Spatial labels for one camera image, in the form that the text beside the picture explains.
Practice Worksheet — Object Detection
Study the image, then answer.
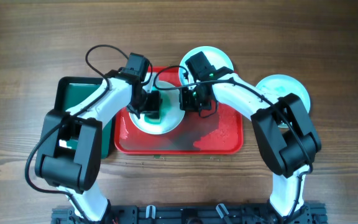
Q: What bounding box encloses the green yellow sponge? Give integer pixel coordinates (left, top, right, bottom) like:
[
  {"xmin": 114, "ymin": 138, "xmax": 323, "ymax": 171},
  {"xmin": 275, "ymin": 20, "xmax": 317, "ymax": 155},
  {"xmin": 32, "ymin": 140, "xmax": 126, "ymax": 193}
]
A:
[{"xmin": 144, "ymin": 113, "xmax": 161, "ymax": 124}]

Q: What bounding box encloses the white plate green smear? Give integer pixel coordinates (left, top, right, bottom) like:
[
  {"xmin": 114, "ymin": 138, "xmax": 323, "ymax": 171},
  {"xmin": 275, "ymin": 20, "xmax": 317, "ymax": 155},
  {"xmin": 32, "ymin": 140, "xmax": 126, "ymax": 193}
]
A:
[{"xmin": 255, "ymin": 74, "xmax": 311, "ymax": 113}]

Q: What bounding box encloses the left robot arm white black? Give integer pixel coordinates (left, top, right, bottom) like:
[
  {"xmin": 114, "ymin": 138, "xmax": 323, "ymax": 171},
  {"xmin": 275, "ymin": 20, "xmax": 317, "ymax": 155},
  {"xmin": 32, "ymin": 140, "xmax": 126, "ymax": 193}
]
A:
[{"xmin": 26, "ymin": 70, "xmax": 158, "ymax": 223}]

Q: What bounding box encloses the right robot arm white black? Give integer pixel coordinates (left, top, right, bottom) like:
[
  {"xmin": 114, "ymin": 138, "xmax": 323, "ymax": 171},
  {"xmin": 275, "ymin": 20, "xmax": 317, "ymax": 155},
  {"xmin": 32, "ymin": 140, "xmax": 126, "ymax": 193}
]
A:
[{"xmin": 179, "ymin": 66, "xmax": 322, "ymax": 222}]

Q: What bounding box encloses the red plastic tray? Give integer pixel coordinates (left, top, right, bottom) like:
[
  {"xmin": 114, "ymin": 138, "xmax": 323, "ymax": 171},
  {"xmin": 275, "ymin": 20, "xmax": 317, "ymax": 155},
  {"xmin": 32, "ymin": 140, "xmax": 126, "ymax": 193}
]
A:
[{"xmin": 114, "ymin": 65, "xmax": 244, "ymax": 156}]

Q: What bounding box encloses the dark green tray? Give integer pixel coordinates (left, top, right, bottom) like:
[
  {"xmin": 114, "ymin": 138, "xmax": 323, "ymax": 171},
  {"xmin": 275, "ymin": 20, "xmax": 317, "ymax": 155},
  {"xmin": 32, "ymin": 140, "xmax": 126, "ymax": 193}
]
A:
[{"xmin": 54, "ymin": 77, "xmax": 116, "ymax": 159}]

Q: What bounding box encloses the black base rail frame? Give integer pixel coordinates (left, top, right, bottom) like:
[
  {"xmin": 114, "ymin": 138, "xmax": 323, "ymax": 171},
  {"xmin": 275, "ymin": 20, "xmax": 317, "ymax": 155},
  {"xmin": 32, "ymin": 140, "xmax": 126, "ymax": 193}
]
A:
[{"xmin": 50, "ymin": 202, "xmax": 328, "ymax": 224}]

